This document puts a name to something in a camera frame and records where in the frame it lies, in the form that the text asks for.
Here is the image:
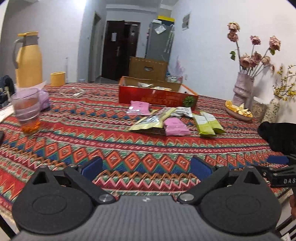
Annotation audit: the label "green snack bar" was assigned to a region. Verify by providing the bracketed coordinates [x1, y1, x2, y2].
[200, 111, 225, 134]
[193, 114, 216, 137]

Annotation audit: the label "pink snack packet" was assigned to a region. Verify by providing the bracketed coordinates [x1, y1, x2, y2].
[126, 101, 151, 116]
[164, 117, 191, 136]

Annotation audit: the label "white snack packet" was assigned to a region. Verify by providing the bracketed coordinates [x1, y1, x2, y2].
[171, 107, 193, 118]

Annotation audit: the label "long green nut packet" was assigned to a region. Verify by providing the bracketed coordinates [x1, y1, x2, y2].
[128, 107, 176, 131]

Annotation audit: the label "orange white chips packet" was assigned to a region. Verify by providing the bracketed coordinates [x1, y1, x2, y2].
[151, 86, 172, 91]

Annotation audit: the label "silver foil snack packet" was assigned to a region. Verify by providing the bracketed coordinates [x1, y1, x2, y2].
[137, 82, 154, 88]

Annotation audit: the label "black plush toy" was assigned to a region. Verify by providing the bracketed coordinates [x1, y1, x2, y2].
[257, 121, 296, 155]

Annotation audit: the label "floral white small vase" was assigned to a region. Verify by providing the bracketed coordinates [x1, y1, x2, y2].
[262, 97, 280, 123]

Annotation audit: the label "jar of seeds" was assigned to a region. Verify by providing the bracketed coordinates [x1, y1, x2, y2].
[251, 96, 268, 122]

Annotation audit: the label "patterned red tablecloth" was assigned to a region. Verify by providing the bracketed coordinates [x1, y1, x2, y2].
[1, 83, 273, 216]

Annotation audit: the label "plate of orange peels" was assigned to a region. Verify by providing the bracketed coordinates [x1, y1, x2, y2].
[225, 100, 253, 121]

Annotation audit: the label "yellow flower branches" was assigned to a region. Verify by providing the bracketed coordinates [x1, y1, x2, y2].
[273, 65, 295, 101]

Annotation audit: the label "pink textured vase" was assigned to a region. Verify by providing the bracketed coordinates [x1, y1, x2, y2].
[232, 73, 254, 106]

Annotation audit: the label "purple tissue pack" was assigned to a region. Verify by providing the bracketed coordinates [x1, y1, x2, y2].
[38, 89, 50, 111]

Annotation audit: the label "clear plastic cup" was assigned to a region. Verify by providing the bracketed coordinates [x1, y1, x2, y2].
[11, 88, 41, 136]

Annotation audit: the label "dried pink roses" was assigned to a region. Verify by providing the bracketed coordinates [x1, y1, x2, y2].
[227, 22, 281, 79]

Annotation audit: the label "red cardboard snack box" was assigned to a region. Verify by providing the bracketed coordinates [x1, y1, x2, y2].
[118, 76, 199, 110]

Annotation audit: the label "yellow round cup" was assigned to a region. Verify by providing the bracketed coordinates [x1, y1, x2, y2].
[50, 71, 66, 87]

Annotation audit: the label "brown wooden chair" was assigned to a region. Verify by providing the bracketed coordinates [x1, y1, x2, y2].
[129, 57, 168, 81]

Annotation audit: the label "yellow thermos jug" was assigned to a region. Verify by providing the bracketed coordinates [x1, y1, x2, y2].
[12, 31, 43, 88]

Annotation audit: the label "dark brown door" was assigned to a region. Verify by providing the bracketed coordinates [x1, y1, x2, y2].
[101, 21, 140, 81]

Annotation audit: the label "grey refrigerator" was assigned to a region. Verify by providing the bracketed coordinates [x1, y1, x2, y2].
[145, 23, 175, 62]

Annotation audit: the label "white cable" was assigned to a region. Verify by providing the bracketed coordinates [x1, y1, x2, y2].
[60, 86, 86, 98]

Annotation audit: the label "wall poster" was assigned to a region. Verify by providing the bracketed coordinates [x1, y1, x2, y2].
[182, 14, 190, 30]

